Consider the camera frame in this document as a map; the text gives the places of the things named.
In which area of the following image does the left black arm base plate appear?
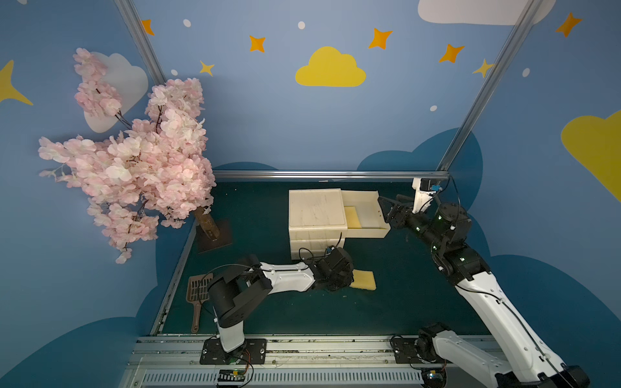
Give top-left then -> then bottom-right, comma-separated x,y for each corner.
199,336 -> 267,365

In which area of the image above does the yellow sponge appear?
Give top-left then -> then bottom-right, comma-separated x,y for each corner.
344,206 -> 362,229
349,269 -> 377,291

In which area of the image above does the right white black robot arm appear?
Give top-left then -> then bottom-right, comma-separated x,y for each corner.
378,195 -> 590,387

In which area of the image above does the cream drawer cabinet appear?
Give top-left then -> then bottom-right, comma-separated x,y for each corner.
288,189 -> 348,262

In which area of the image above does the left green circuit board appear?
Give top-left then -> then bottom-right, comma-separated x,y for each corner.
216,369 -> 250,387

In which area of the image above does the pink cherry blossom tree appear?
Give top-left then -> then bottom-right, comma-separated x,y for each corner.
38,48 -> 216,264

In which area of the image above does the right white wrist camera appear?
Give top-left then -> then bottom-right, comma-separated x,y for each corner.
412,178 -> 442,213

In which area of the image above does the dark tree base plate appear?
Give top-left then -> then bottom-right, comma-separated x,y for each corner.
194,219 -> 233,254

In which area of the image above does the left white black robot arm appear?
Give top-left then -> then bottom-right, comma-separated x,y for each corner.
206,247 -> 354,353

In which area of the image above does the brown slotted spatula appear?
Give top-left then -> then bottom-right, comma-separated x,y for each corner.
186,273 -> 213,334

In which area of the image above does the right small circuit board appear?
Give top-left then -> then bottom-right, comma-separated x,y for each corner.
421,369 -> 447,388

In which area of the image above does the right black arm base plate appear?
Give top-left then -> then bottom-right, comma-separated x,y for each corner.
388,336 -> 446,365

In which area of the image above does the aluminium front rail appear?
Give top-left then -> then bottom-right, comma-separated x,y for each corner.
118,334 -> 539,388

